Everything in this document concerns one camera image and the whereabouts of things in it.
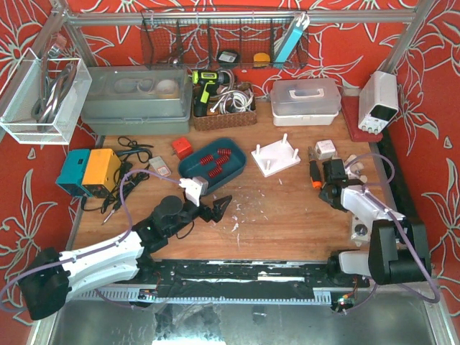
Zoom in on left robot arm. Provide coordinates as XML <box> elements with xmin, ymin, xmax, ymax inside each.
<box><xmin>19</xmin><ymin>195</ymin><xmax>232</xmax><ymax>321</ymax></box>

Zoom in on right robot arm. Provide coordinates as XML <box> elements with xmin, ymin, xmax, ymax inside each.
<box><xmin>319</xmin><ymin>159</ymin><xmax>431</xmax><ymax>285</ymax></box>

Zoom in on red spring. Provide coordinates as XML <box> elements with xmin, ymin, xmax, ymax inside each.
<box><xmin>215</xmin><ymin>155</ymin><xmax>229</xmax><ymax>166</ymax></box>
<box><xmin>217</xmin><ymin>148</ymin><xmax>231</xmax><ymax>156</ymax></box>
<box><xmin>208</xmin><ymin>166</ymin><xmax>223</xmax><ymax>178</ymax></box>
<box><xmin>200</xmin><ymin>155</ymin><xmax>214</xmax><ymax>165</ymax></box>

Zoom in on beige work glove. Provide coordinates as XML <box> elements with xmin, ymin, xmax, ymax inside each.
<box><xmin>344</xmin><ymin>155</ymin><xmax>367</xmax><ymax>183</ymax></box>

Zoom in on white cube charger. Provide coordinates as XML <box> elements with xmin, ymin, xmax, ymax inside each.
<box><xmin>314</xmin><ymin>139</ymin><xmax>336</xmax><ymax>160</ymax></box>

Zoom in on teal plastic tray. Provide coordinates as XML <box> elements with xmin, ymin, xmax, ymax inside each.
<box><xmin>178</xmin><ymin>137</ymin><xmax>247</xmax><ymax>196</ymax></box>

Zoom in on red cube box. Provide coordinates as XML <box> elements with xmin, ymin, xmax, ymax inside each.
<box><xmin>171</xmin><ymin>137</ymin><xmax>193</xmax><ymax>160</ymax></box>

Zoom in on soldering iron pen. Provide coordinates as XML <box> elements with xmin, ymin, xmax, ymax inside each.
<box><xmin>101</xmin><ymin>201</ymin><xmax>121</xmax><ymax>226</ymax></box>

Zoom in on woven brown basket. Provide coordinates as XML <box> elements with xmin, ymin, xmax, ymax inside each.
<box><xmin>192</xmin><ymin>82</ymin><xmax>257</xmax><ymax>131</ymax></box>

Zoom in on red mat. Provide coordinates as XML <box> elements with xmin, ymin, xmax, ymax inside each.
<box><xmin>341</xmin><ymin>96</ymin><xmax>383</xmax><ymax>143</ymax></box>

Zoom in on white clear lidded toolbox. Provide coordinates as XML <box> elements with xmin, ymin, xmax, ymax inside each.
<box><xmin>270</xmin><ymin>78</ymin><xmax>341</xmax><ymax>127</ymax></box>

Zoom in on white bench power supply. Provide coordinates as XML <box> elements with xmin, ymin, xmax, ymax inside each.
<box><xmin>358</xmin><ymin>71</ymin><xmax>398</xmax><ymax>135</ymax></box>

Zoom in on grey plastic storage box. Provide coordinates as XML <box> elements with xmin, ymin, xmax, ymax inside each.
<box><xmin>81</xmin><ymin>66</ymin><xmax>193</xmax><ymax>136</ymax></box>

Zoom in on teal power supply box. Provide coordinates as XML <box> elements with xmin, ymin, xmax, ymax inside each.
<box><xmin>55</xmin><ymin>149</ymin><xmax>92</xmax><ymax>197</ymax></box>

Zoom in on yellow tape measure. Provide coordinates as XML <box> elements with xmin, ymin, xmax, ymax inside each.
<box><xmin>253</xmin><ymin>52</ymin><xmax>271</xmax><ymax>68</ymax></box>

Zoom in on blue white book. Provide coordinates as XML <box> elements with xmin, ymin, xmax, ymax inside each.
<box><xmin>273</xmin><ymin>12</ymin><xmax>311</xmax><ymax>68</ymax></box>

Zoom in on clear acrylic bin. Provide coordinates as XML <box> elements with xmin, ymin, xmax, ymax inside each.
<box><xmin>1</xmin><ymin>49</ymin><xmax>92</xmax><ymax>145</ymax></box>

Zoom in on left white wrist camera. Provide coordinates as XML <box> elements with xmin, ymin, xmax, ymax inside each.
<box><xmin>179</xmin><ymin>176</ymin><xmax>208</xmax><ymax>206</ymax></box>

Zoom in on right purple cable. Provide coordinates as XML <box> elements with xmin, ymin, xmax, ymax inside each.
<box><xmin>332</xmin><ymin>152</ymin><xmax>441</xmax><ymax>316</ymax></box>

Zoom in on purple cable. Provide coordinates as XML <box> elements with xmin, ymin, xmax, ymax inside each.
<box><xmin>0</xmin><ymin>170</ymin><xmax>183</xmax><ymax>313</ymax></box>
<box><xmin>332</xmin><ymin>152</ymin><xmax>441</xmax><ymax>316</ymax></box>

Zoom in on white four-peg base plate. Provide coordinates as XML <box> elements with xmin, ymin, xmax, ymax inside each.
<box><xmin>251</xmin><ymin>133</ymin><xmax>301</xmax><ymax>178</ymax></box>

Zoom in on black tangled cables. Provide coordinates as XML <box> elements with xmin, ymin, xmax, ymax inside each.
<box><xmin>80</xmin><ymin>135</ymin><xmax>155</xmax><ymax>215</ymax></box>

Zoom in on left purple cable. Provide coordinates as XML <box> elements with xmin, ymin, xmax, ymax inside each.
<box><xmin>0</xmin><ymin>170</ymin><xmax>183</xmax><ymax>313</ymax></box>

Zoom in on white coiled cable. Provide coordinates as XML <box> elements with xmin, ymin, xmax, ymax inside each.
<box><xmin>210</xmin><ymin>89</ymin><xmax>254</xmax><ymax>114</ymax></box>

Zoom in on green yellow cordless drill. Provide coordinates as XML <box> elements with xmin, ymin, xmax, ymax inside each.
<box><xmin>191</xmin><ymin>70</ymin><xmax>230</xmax><ymax>117</ymax></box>

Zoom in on black wire wall basket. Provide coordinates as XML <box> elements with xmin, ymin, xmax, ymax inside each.
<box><xmin>140</xmin><ymin>5</ymin><xmax>308</xmax><ymax>69</ymax></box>

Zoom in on grey coiled cable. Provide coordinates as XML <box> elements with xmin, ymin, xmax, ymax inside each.
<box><xmin>31</xmin><ymin>53</ymin><xmax>77</xmax><ymax>132</ymax></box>

